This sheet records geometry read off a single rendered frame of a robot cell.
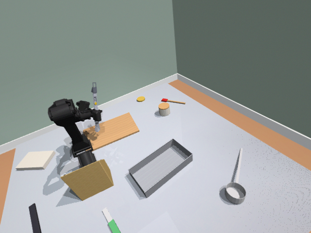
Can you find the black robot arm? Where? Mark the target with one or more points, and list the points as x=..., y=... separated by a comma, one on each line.
x=65, y=114

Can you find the yellow flat disc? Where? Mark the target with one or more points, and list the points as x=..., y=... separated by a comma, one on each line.
x=140, y=99

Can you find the grey canister with wooden lid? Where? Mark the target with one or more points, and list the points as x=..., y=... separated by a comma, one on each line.
x=164, y=109

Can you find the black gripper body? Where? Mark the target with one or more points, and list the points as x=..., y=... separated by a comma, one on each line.
x=96, y=114

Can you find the grey saucepan with long handle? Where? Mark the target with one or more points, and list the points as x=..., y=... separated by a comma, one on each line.
x=234, y=191

